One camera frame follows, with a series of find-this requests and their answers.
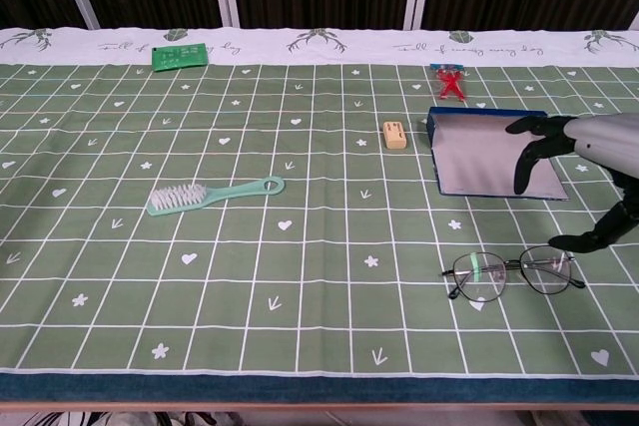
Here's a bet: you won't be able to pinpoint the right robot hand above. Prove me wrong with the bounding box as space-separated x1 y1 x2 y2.
504 113 639 253

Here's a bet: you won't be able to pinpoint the blue glasses case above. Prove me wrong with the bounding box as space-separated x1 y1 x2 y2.
425 106 570 202

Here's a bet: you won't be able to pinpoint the black wire-frame eyeglasses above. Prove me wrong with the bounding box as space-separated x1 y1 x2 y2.
440 245 586 302

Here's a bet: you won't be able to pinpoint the red figure toy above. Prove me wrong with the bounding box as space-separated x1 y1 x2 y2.
429 63 470 103

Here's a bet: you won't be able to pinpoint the beige eraser block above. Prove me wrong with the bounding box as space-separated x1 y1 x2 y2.
382 121 408 151

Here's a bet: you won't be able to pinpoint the green grid tablecloth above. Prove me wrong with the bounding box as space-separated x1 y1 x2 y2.
0 26 639 377

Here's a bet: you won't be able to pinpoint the mint green scrub brush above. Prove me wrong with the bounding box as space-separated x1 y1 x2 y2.
146 176 287 217

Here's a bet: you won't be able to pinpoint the green circuit board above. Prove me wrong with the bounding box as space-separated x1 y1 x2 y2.
151 42 209 72

